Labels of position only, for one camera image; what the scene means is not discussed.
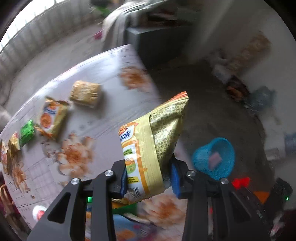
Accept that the blue mesh trash basket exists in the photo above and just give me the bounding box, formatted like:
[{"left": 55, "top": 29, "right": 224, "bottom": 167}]
[{"left": 192, "top": 137, "right": 235, "bottom": 180}]

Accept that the orange folder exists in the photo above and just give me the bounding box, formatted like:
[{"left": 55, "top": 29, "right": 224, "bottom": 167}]
[{"left": 253, "top": 191, "right": 270, "bottom": 204}]

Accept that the colourful snack wrapper pile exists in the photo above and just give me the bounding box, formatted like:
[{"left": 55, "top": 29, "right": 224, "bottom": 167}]
[{"left": 85, "top": 196, "right": 160, "bottom": 241}]

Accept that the black device green light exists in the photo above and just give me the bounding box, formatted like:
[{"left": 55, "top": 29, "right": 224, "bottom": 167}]
[{"left": 269, "top": 178, "right": 293, "bottom": 212}]

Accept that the gold candy wrapper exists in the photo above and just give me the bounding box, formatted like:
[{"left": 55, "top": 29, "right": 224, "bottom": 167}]
[{"left": 8, "top": 132, "right": 21, "bottom": 158}]

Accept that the green candy wrapper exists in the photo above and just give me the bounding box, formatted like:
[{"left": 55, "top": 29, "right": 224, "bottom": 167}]
[{"left": 20, "top": 120, "right": 35, "bottom": 147}]

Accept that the small gold snack packet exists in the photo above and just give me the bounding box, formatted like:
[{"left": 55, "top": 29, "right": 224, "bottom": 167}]
[{"left": 35, "top": 96, "right": 70, "bottom": 141}]

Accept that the empty blue water jug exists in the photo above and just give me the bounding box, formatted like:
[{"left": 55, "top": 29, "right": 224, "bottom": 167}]
[{"left": 245, "top": 86, "right": 276, "bottom": 113}]

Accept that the black butter bread bag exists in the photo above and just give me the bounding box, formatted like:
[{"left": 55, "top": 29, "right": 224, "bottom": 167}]
[{"left": 225, "top": 75, "right": 250, "bottom": 102}]

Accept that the brown wafer packet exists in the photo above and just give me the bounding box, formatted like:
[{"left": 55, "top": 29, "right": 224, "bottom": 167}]
[{"left": 69, "top": 80, "right": 102, "bottom": 108}]

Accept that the dark grey cabinet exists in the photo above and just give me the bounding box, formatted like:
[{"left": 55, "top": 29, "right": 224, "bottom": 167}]
[{"left": 125, "top": 26, "right": 191, "bottom": 67}]

